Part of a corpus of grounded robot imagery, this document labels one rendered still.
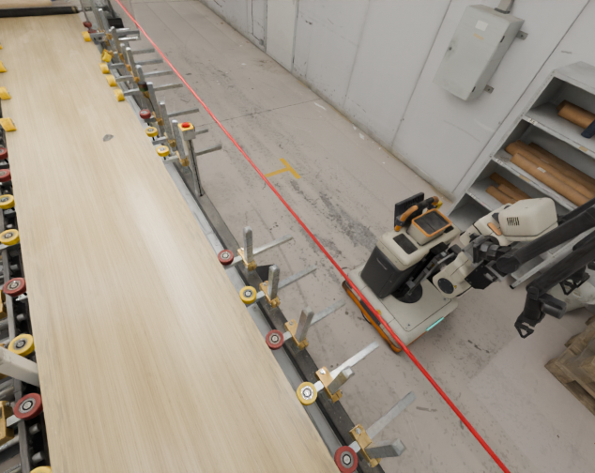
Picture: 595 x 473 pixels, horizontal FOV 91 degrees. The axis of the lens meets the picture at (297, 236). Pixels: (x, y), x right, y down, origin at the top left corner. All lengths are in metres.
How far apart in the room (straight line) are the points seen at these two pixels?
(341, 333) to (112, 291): 1.58
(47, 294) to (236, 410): 0.98
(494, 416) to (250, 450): 1.87
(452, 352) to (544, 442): 0.72
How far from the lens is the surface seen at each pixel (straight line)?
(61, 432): 1.45
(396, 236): 1.95
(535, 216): 1.60
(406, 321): 2.29
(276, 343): 1.34
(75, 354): 1.52
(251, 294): 1.43
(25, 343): 1.63
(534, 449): 2.82
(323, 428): 1.59
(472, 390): 2.68
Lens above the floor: 2.18
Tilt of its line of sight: 51 degrees down
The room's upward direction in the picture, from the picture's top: 10 degrees clockwise
